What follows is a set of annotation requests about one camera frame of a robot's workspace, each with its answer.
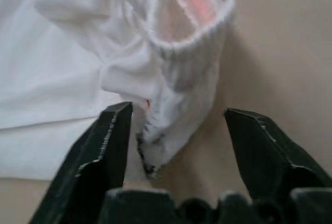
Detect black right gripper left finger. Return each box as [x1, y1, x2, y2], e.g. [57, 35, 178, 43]
[28, 101, 134, 224]

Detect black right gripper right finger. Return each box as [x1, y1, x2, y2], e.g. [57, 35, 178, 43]
[224, 107, 332, 204]

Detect white shorts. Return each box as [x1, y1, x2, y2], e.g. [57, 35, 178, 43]
[0, 0, 237, 181]

